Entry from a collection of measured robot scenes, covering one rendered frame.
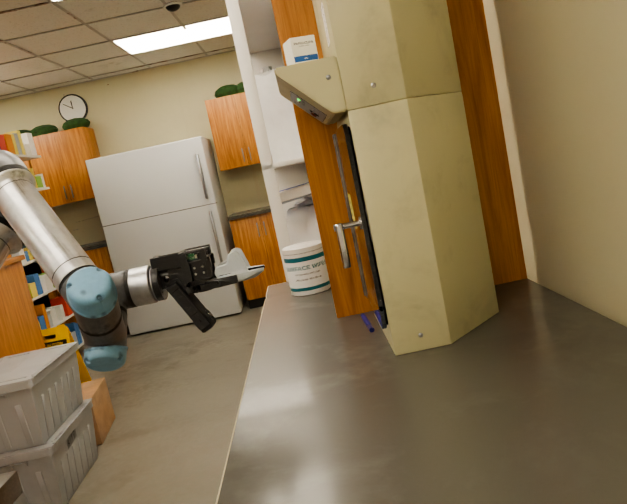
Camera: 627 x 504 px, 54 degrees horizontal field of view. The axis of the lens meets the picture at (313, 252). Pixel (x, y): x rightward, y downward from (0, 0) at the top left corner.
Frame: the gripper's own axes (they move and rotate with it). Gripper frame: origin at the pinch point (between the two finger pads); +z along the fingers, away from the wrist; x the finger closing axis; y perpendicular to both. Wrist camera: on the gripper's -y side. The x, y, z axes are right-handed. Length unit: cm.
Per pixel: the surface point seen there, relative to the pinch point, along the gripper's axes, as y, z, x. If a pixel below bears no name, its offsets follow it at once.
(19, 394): -55, -131, 148
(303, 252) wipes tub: -7, 8, 65
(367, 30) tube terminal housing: 39.6, 28.9, -5.4
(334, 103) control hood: 28.3, 20.6, -5.4
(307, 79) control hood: 33.4, 16.7, -5.4
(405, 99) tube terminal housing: 26.4, 33.4, -5.4
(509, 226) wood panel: -7, 60, 32
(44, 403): -65, -126, 157
